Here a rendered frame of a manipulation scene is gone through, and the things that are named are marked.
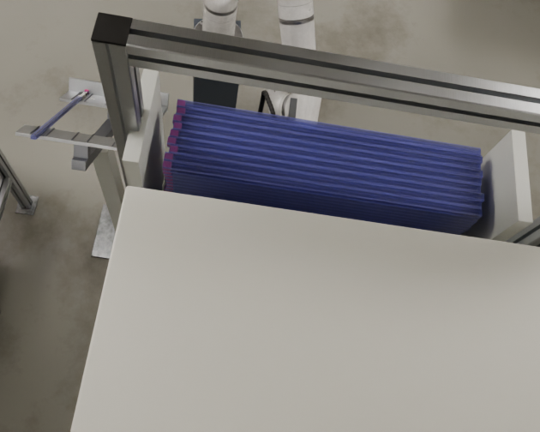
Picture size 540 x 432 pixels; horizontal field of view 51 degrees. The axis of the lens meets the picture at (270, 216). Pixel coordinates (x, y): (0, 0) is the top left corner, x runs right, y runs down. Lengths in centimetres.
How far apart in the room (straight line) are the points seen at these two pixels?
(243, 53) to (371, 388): 44
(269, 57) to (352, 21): 271
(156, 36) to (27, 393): 199
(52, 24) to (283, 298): 268
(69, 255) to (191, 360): 193
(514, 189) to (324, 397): 44
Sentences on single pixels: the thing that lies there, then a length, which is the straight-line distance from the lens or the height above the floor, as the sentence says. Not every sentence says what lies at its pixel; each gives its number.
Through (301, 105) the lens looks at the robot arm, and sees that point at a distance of 159.
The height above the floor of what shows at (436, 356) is 172.
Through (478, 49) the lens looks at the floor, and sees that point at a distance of 357.
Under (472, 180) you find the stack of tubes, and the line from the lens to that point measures 98.
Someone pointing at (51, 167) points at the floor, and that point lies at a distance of 281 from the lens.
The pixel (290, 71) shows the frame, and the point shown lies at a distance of 68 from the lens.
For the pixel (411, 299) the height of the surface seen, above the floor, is 172.
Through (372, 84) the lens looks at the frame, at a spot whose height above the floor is 190.
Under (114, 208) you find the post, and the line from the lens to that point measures 228.
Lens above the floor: 244
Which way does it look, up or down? 66 degrees down
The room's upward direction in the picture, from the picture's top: 19 degrees clockwise
